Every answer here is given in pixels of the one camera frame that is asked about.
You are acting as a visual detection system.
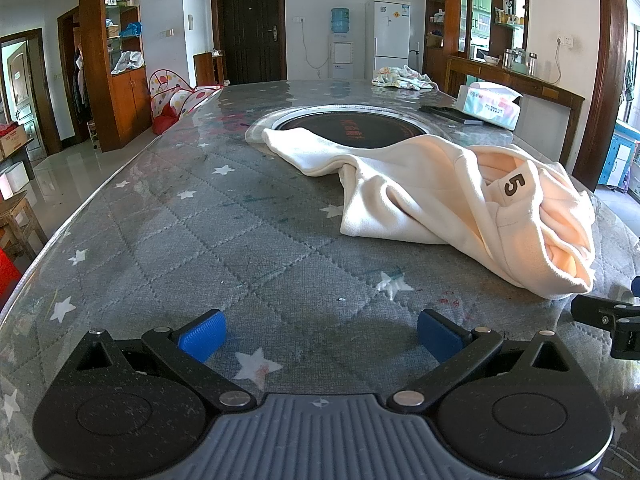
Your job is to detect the blue water bottle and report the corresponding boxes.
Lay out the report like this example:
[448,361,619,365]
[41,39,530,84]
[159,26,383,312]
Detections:
[330,7,352,36]

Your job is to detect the hanging coats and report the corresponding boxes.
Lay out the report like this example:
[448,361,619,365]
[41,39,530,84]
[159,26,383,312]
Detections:
[72,45,92,126]

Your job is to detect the cream hooded sweatshirt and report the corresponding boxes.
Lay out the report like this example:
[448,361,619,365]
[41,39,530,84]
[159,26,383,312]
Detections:
[261,127,597,301]

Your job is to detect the dark brown entrance door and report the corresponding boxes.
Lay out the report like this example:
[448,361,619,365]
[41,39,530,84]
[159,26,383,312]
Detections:
[210,0,288,86]

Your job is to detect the white water dispenser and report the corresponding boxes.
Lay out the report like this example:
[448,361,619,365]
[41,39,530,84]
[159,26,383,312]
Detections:
[327,34,353,80]

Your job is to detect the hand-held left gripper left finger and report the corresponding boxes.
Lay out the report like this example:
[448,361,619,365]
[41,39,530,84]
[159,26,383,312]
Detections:
[75,310,257,409]

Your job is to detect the cardboard box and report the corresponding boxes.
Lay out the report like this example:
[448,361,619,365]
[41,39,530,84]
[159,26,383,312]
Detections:
[0,124,28,160]

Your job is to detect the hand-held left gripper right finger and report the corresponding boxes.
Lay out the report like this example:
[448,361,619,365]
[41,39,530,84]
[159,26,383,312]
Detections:
[386,310,572,409]

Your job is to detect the red plastic stool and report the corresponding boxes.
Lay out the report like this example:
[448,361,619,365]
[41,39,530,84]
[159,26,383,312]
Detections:
[0,247,23,306]

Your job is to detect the wooden display shelf unit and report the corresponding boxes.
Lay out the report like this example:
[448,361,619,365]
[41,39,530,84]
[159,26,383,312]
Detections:
[425,0,530,81]

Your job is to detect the blue plastic drawer unit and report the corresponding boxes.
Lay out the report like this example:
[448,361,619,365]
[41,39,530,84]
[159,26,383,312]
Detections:
[597,127,640,192]

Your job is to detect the round built-in induction cooktop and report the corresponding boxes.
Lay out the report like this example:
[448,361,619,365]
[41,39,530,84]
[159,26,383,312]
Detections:
[245,105,453,150]

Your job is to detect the white bin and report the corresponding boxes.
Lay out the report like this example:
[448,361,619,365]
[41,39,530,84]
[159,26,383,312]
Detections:
[0,162,28,200]

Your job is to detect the polka dot play tent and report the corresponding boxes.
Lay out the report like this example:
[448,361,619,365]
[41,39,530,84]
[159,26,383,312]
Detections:
[149,69,225,136]

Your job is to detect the wooden sideboard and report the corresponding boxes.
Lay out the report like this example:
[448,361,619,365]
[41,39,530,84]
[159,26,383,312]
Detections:
[445,55,586,171]

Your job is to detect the small wooden side cabinet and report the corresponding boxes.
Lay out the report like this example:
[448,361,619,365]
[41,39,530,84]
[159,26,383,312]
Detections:
[193,51,224,87]

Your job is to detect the grey star quilted tablecloth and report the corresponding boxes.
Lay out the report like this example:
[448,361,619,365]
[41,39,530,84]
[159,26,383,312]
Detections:
[0,79,640,480]

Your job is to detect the white refrigerator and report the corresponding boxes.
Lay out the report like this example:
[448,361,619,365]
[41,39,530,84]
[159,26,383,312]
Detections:
[365,0,412,81]

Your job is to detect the tall wooden shelf cabinet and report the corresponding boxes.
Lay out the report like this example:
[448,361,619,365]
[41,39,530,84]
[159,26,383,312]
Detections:
[79,0,153,153]

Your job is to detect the crumpled patterned cloth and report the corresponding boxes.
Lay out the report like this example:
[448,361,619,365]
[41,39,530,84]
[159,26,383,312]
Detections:
[371,65,435,91]

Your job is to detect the white tissue pack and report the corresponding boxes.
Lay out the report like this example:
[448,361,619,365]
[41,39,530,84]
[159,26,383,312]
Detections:
[457,81,523,131]

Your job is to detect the flat black tray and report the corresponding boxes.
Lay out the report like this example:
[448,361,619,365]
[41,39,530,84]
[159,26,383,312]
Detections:
[419,104,486,125]

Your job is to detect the wooden stool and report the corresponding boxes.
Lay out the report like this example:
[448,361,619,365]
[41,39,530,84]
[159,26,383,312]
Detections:
[0,192,48,261]

